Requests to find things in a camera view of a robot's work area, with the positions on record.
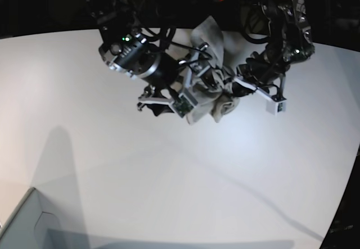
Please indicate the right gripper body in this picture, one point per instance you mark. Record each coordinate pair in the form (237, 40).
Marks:
(165, 78)

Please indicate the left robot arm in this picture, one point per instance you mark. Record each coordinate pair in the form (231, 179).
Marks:
(289, 42)

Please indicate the beige t-shirt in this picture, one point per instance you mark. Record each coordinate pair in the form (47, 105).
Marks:
(212, 81)

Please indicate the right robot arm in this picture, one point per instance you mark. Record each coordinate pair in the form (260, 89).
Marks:
(125, 48)

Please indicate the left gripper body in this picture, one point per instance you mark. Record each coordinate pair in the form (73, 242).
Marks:
(262, 78)

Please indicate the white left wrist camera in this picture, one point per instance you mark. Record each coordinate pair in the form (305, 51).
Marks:
(275, 106)

